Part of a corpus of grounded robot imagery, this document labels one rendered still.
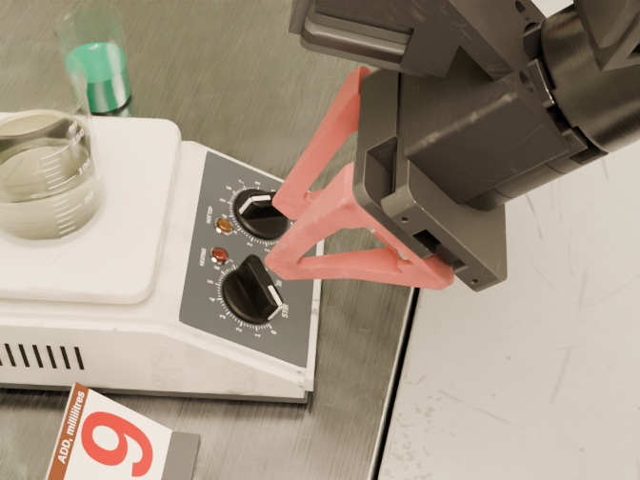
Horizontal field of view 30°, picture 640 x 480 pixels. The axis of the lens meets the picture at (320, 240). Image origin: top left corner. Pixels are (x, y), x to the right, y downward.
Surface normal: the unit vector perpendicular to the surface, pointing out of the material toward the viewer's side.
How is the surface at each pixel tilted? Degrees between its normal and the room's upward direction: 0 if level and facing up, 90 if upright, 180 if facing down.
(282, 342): 30
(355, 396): 0
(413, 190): 49
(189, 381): 90
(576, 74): 55
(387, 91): 41
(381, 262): 19
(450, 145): 90
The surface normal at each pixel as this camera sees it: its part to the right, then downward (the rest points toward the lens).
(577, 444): 0.00, -0.64
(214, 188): 0.50, -0.54
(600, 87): -0.40, 0.38
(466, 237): 0.76, -0.38
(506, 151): -0.07, 0.77
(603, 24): -0.95, 0.23
